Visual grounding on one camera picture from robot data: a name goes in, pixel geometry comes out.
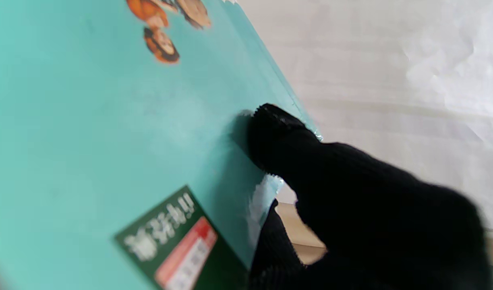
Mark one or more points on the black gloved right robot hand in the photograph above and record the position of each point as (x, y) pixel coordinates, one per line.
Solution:
(371, 225)

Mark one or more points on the teal cover book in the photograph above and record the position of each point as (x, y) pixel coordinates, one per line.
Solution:
(89, 121)

